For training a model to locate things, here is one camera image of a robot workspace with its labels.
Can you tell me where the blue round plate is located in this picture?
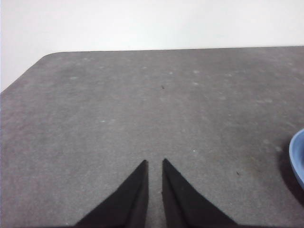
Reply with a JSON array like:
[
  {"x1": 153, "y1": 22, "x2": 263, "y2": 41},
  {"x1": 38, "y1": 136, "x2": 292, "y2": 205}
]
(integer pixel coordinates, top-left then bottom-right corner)
[{"x1": 288, "y1": 128, "x2": 304, "y2": 187}]

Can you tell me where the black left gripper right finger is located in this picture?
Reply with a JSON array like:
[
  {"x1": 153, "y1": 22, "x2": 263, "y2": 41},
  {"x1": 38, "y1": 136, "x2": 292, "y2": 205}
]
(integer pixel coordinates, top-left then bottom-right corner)
[{"x1": 161, "y1": 158, "x2": 239, "y2": 228}]

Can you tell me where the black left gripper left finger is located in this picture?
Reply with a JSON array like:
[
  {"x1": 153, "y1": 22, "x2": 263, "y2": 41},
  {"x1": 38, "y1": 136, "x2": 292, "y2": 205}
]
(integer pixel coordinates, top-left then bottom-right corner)
[{"x1": 74, "y1": 159, "x2": 150, "y2": 228}]

